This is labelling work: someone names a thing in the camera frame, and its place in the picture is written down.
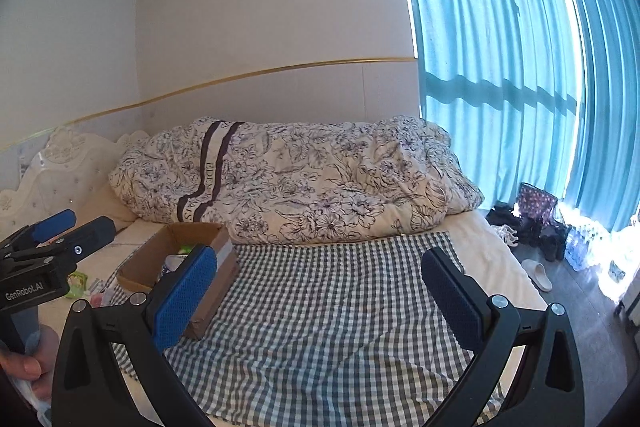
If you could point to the floral duvet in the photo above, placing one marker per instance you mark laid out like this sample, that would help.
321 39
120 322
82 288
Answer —
299 183

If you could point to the green snack packet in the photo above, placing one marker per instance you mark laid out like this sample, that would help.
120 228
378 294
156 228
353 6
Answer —
77 285

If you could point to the teal curtain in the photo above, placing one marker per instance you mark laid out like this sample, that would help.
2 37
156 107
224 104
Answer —
544 92

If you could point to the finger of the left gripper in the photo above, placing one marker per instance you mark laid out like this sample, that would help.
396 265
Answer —
89 238
40 232

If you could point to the white slipper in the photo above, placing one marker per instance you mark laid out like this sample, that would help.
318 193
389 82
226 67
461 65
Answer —
537 274

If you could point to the dotted dark bag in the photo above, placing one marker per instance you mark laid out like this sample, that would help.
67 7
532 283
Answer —
535 203

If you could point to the cardboard box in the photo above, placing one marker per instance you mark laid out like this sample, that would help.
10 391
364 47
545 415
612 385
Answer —
191 266

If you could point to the water bottle pack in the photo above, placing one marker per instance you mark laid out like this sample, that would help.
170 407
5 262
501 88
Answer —
585 240

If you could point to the pile of dark shoes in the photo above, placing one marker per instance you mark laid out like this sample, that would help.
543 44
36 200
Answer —
549 237

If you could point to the person's left hand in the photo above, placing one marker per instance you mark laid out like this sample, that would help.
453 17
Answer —
37 368

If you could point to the bed with cream sheet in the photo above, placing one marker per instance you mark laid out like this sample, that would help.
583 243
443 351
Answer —
500 256

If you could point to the checkered cloth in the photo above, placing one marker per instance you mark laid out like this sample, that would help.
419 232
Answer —
320 331

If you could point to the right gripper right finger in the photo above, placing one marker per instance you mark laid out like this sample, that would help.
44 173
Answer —
546 389

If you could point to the white tufted headboard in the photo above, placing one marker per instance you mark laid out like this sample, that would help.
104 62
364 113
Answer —
70 172

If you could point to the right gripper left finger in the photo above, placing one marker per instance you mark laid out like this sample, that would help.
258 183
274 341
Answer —
88 386

